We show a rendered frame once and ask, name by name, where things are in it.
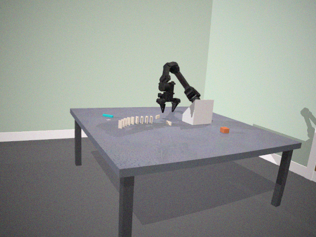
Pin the small orange block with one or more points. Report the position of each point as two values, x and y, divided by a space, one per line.
224 130

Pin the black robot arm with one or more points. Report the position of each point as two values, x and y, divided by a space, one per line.
165 85

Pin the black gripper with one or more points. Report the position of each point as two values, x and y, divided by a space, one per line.
168 98

